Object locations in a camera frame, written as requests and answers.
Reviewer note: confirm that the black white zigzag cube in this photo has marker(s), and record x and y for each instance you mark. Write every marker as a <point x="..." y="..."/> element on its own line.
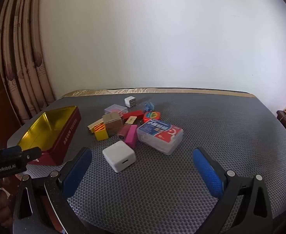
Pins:
<point x="130" y="102"/>

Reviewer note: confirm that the clear box of cards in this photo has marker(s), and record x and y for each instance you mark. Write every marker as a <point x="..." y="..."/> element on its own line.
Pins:
<point x="161" y="134"/>

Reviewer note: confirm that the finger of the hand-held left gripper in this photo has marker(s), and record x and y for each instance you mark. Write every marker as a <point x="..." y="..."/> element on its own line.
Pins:
<point x="6" y="152"/>
<point x="33" y="153"/>

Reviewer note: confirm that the pink box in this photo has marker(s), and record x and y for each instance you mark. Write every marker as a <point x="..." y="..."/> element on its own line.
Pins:
<point x="131" y="136"/>

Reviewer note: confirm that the white charger cube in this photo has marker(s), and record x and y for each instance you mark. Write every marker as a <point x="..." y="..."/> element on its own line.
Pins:
<point x="118" y="154"/>

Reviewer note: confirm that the pink bottle with gold cap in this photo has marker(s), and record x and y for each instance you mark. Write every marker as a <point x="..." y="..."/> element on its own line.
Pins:
<point x="124" y="131"/>

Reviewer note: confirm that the brown cardboard box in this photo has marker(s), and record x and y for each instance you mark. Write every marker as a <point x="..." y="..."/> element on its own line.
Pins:
<point x="112" y="124"/>

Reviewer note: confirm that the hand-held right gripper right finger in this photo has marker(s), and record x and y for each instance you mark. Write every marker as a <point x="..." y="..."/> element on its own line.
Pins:
<point x="208" y="173"/>

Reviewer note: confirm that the red tin box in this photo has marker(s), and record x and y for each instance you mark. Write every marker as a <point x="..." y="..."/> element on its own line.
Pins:
<point x="48" y="126"/>

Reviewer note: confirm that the clear plastic box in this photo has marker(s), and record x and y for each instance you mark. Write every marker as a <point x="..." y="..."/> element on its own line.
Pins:
<point x="115" y="108"/>

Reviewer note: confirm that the yellow red-striped box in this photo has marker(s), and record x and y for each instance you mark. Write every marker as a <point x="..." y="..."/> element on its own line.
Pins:
<point x="101" y="132"/>

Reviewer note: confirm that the gold bar case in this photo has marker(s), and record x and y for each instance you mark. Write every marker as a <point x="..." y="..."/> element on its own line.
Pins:
<point x="95" y="124"/>

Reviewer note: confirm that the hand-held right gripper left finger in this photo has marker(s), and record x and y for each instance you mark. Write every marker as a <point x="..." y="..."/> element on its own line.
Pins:
<point x="77" y="173"/>

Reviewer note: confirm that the beige patterned curtain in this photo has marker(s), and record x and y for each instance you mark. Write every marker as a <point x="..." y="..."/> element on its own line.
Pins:
<point x="23" y="65"/>

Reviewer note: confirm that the colourful red round tin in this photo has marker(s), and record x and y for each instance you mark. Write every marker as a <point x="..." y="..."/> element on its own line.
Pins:
<point x="152" y="116"/>

